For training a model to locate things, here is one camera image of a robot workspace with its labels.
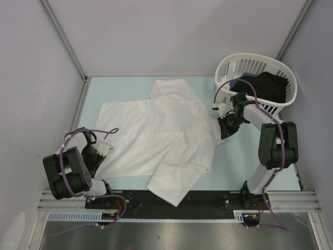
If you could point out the right aluminium corner post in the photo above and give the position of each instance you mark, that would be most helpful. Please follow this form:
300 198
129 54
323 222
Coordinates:
302 15

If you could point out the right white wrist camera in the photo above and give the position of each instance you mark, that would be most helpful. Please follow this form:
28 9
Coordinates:
221 108

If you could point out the white long sleeve shirt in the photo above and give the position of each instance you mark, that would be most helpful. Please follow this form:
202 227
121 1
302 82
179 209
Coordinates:
169 137

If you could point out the aluminium corner post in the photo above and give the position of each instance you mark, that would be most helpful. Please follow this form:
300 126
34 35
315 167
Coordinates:
302 15
55 24

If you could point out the left aluminium corner post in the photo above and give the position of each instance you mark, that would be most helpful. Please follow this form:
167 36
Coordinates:
55 24

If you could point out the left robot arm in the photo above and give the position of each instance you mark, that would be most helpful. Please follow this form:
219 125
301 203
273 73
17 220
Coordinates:
72 169

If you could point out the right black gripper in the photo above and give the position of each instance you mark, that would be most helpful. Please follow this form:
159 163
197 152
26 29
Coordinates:
226 131

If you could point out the black shirt in basket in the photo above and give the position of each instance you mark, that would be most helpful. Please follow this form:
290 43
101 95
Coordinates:
267 86

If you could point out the blue slotted cable duct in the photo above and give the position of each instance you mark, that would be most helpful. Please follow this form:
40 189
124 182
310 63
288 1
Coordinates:
74 216

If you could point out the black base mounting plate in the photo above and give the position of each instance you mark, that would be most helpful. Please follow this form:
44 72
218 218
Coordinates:
198 205

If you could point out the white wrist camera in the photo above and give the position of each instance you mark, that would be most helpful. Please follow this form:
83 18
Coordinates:
103 149
221 108

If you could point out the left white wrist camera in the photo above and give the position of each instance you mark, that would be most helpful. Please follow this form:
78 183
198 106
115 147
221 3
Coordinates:
103 149

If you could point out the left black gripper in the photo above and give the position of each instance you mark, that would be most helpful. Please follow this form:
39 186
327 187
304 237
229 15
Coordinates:
92 167

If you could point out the white plastic laundry basket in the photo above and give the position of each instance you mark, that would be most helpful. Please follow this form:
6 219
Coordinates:
233 66

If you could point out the aluminium frame rail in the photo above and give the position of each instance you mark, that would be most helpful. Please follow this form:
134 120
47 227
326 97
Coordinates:
280 201

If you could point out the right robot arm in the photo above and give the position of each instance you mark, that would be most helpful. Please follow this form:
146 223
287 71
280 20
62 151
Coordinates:
278 149

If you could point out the blue shirt in basket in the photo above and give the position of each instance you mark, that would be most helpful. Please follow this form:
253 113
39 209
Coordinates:
234 82

